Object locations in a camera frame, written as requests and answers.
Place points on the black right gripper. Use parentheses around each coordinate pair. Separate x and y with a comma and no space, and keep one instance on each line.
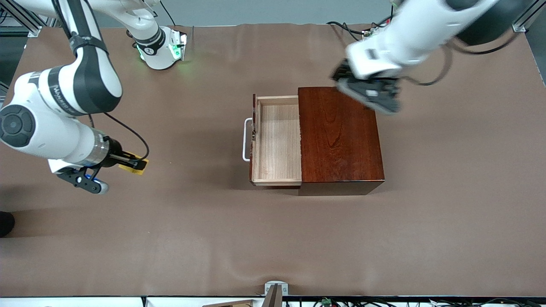
(114,156)

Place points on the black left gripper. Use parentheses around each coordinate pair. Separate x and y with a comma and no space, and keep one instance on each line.
(341,73)

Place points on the yellow block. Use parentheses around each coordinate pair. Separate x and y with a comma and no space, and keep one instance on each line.
(128,169)

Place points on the light wood drawer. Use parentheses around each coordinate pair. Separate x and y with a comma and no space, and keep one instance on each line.
(277,140)

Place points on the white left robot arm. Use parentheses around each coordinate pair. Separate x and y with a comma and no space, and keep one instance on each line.
(405,38)

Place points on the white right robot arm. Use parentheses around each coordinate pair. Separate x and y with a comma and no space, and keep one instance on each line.
(42,136)

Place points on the dark red wooden cabinet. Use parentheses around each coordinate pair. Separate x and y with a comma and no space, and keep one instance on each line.
(341,136)

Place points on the brown table cover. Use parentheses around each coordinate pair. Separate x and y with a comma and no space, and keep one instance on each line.
(128,234)

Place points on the black shoe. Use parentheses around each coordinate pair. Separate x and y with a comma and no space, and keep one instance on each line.
(5,224)

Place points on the light wooden board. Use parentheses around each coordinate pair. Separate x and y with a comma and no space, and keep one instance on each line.
(234,304)

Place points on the green terminal connector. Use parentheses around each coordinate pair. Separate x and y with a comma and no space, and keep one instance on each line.
(326,302)

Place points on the aluminium extrusion frame profile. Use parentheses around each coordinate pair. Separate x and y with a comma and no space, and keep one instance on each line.
(518,26)
(34,30)

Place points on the grey camera post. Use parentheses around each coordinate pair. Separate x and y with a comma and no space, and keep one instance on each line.
(273,298)

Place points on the silver metal clamp bracket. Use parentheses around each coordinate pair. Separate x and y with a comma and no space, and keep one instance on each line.
(285,289)

